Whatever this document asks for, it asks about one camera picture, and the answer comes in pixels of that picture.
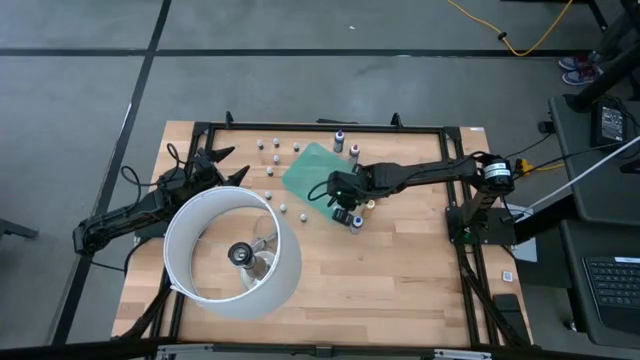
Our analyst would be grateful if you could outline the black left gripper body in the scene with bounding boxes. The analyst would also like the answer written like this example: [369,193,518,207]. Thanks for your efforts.
[185,149,226,190]

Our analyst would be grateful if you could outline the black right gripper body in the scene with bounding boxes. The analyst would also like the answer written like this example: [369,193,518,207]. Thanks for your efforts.
[327,166,375,212]

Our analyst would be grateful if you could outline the translucent green plastic tray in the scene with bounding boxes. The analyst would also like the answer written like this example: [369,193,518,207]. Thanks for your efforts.
[281,142,359,221]

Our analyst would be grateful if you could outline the black flat phone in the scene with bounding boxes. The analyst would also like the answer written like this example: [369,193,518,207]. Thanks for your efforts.
[492,293,524,321]

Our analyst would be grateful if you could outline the grey chair base leg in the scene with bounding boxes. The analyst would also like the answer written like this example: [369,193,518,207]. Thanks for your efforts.
[0,218,40,243]

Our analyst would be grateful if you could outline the white thin rod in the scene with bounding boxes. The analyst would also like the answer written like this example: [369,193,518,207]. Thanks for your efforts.
[519,134,640,217]

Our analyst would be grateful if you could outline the black side desk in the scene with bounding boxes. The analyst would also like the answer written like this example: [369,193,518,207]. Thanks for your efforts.
[559,219,640,350]
[548,94,640,225]

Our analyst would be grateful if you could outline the person's shoe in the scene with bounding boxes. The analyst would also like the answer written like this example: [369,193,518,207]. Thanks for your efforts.
[558,53,599,72]
[562,67,601,86]

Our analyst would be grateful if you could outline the black power adapter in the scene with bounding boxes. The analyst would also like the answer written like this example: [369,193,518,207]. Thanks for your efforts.
[590,98,630,149]

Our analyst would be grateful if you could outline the black stand legs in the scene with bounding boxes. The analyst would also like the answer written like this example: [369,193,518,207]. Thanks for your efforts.
[564,0,640,112]

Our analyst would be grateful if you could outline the black laptop keyboard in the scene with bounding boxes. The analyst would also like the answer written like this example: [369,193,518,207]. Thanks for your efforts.
[582,255,640,335]

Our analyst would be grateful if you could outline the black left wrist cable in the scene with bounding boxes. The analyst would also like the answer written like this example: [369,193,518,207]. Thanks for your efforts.
[164,142,189,169]

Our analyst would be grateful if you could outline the black aluminium table frame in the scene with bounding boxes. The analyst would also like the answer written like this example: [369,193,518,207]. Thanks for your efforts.
[119,119,531,351]

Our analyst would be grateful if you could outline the yellow extension cable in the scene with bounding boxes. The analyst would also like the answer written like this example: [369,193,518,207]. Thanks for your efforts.
[447,0,575,57]

